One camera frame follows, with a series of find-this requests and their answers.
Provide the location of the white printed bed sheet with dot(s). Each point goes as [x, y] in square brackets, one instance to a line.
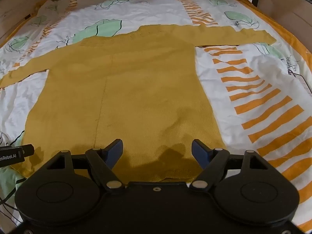
[256, 82]

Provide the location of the mustard yellow knit sweater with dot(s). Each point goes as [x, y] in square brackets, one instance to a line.
[136, 90]

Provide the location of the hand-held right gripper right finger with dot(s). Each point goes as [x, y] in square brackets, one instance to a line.
[199, 153]

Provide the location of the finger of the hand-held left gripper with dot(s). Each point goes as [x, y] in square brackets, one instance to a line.
[28, 150]

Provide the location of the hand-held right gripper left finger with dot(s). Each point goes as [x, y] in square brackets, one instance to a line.
[114, 154]

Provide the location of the wooden bed frame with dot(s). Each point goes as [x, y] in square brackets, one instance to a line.
[280, 7]

